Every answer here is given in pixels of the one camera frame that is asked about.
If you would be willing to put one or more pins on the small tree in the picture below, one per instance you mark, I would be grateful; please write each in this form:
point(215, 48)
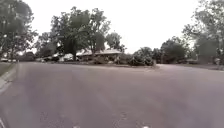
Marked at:
point(114, 40)

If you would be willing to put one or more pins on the tall tree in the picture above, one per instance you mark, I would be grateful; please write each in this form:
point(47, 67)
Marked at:
point(208, 33)
point(13, 30)

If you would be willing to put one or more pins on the pale concrete kerb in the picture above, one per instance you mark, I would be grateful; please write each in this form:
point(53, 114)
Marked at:
point(8, 76)

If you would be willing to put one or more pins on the grass verge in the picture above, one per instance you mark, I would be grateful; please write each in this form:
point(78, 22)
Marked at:
point(4, 67)

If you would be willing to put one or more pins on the grey asphalt road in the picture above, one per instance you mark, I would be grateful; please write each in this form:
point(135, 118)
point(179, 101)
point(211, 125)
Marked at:
point(113, 93)

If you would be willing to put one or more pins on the large leafy tree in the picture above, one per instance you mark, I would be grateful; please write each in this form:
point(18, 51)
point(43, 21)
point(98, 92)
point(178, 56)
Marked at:
point(78, 30)

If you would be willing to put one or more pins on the low house with brown roof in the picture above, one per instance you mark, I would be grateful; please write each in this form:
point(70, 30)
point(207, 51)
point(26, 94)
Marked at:
point(103, 55)

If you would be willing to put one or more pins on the round dark tree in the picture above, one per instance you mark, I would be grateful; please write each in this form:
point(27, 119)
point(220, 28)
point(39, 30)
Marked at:
point(172, 50)

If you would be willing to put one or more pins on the dark green bushes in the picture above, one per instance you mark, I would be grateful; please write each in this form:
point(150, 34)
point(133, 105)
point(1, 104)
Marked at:
point(141, 58)

